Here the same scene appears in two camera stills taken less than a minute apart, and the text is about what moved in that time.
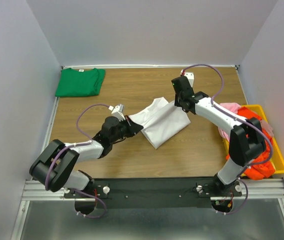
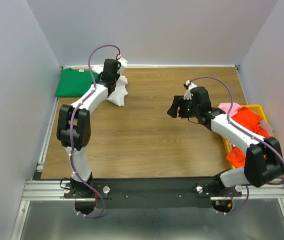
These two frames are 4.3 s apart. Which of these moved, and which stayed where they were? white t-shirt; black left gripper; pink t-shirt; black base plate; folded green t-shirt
Moved: black left gripper; white t-shirt
Stayed: pink t-shirt; folded green t-shirt; black base plate
